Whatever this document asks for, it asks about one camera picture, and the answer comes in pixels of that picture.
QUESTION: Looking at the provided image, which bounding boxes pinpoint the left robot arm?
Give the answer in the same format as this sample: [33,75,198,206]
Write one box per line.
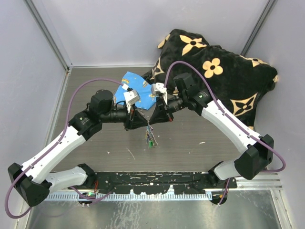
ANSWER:
[8,89,148,207]

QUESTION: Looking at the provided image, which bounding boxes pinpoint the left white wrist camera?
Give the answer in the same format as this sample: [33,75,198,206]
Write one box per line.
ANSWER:
[122,83,140,113]

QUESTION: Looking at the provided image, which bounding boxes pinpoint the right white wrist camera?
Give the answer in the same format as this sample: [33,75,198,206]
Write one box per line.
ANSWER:
[151,83,168,104]

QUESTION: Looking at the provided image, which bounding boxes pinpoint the white blue large keyring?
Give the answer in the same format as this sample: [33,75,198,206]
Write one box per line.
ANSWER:
[145,125,158,148]

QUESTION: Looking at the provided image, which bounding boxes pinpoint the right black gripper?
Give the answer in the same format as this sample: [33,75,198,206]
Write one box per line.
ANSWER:
[149,92,187,125]

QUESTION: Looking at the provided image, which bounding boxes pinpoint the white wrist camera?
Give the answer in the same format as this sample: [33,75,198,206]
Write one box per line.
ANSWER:
[122,83,140,113]
[151,83,168,104]

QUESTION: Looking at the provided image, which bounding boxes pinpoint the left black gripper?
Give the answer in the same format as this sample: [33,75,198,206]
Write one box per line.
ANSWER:
[101,102,149,131]

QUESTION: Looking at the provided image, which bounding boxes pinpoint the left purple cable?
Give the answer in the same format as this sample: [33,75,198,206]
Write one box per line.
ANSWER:
[4,79,128,219]

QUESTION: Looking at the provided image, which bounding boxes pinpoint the purple cable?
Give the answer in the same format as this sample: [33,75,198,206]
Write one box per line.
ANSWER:
[4,79,128,219]
[164,61,286,208]

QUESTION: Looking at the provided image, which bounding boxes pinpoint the blue space print cloth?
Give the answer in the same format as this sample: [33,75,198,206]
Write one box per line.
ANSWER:
[113,72,156,110]

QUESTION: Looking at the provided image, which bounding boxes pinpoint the black floral plush pillow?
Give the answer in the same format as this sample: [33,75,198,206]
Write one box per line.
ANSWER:
[142,29,278,129]

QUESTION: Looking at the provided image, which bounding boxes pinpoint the slotted cable duct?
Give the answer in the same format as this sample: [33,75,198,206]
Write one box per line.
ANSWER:
[45,191,212,201]

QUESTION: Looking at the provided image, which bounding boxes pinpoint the aluminium frame rail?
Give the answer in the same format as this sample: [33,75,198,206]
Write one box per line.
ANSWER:
[45,170,284,195]

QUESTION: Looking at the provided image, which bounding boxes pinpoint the bunch of coloured keys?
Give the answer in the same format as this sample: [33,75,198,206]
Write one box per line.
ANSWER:
[145,132,155,148]

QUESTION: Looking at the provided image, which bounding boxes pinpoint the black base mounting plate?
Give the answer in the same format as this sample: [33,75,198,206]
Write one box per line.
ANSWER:
[68,171,238,195]

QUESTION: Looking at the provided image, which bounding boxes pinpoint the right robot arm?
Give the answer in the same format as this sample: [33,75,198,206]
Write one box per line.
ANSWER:
[149,73,274,188]

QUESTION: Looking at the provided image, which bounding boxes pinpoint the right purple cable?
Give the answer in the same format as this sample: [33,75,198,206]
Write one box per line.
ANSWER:
[164,61,286,208]

